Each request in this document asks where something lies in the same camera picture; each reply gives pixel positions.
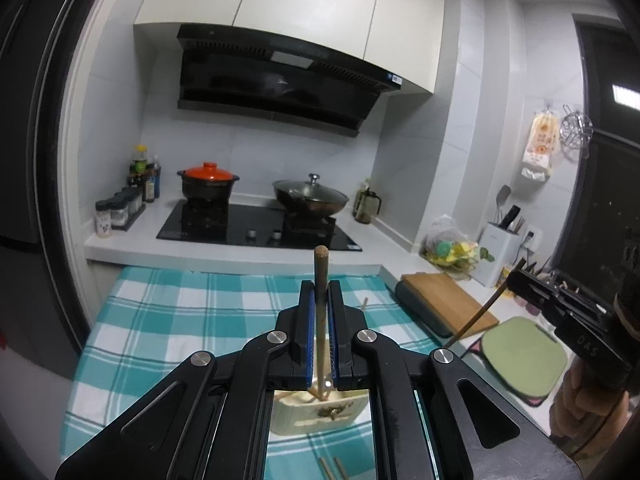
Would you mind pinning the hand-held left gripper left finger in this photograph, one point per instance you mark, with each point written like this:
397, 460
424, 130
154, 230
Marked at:
309, 340

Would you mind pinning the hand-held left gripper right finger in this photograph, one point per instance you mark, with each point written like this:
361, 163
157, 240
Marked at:
336, 345

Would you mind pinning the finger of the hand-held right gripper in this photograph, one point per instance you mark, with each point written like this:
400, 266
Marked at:
537, 305
565, 287

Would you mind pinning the dark wooden chopstick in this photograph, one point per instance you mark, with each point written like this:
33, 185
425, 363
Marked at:
475, 317

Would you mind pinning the wooden cooking utensil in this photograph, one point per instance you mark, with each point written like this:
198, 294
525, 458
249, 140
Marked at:
320, 265

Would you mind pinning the beige utensil holder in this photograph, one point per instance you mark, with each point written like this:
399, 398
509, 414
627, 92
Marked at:
300, 417

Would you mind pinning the person's right hand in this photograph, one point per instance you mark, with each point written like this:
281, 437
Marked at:
590, 420

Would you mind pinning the light wooden chopstick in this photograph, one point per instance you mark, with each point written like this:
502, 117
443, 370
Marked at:
346, 467
327, 469
365, 303

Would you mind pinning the green padded mat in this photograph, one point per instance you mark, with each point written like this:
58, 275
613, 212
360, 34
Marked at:
522, 355

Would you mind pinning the white knife block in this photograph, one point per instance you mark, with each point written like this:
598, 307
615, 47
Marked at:
492, 257

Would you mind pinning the wooden cutting board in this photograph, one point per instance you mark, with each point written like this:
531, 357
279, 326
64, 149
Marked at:
450, 300

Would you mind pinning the grey kitchen spatula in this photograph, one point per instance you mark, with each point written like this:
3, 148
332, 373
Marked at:
503, 197

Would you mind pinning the green scrubbing ball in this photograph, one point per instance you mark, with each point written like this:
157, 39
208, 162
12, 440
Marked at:
442, 250

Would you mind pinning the clear plastic bag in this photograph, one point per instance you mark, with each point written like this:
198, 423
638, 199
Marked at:
447, 240

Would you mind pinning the dark glass door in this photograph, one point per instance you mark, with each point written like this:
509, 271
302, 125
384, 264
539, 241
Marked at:
615, 185

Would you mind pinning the black glass cooktop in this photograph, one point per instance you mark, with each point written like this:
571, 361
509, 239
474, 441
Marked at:
250, 230

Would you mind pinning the dark metal wok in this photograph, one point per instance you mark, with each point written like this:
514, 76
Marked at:
310, 205

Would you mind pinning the glass french press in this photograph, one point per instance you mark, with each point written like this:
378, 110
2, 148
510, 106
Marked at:
365, 205

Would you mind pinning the hanging printed bag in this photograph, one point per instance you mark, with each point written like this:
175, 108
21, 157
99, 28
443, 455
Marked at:
540, 145

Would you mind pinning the glass wok lid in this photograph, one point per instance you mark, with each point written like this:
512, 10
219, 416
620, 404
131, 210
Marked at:
311, 187

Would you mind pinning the teal checked tablecloth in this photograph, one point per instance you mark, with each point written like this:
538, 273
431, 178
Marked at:
150, 320

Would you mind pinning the black clay pot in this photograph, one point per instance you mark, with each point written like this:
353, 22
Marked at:
207, 190

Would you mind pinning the orange pot lid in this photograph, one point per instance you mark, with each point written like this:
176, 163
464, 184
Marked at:
208, 171

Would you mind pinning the dark sauce bottle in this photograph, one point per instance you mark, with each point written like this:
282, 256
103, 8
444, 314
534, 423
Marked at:
149, 187

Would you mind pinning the blue-labelled bottle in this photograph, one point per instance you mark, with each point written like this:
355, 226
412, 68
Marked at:
156, 180

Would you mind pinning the group of condiment bottles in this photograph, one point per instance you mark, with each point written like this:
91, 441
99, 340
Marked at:
126, 210

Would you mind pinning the white-labelled seasoning jar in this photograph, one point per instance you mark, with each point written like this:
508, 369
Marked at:
103, 220

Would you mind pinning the yellow-capped sauce bottle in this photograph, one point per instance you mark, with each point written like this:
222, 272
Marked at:
139, 165

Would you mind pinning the black range hood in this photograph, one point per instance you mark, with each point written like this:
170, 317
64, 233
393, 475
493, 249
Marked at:
270, 80

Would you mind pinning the dark refrigerator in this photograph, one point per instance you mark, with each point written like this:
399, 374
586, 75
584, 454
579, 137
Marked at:
30, 185

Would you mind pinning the white wall cabinets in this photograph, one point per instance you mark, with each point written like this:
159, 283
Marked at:
300, 5

